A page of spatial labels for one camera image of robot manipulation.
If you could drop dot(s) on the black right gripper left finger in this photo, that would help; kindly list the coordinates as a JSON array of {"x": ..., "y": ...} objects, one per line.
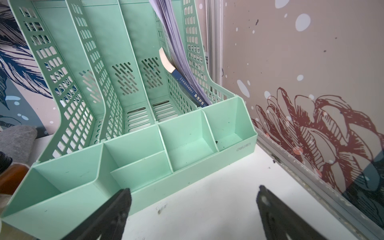
[{"x": 107, "y": 222}]

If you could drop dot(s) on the orange spice jar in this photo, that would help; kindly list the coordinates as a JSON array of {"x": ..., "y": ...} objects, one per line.
[{"x": 12, "y": 174}]

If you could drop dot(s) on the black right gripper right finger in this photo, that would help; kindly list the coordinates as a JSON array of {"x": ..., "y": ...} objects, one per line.
[{"x": 280, "y": 222}]

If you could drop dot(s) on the mint green file organizer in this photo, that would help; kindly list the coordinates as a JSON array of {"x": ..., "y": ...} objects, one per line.
[{"x": 126, "y": 123}]

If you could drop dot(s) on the dark blue book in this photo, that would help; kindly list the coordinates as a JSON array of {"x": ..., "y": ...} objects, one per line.
[{"x": 181, "y": 80}]

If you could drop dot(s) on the grey scarf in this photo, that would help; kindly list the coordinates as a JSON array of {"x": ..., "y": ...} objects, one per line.
[{"x": 17, "y": 143}]

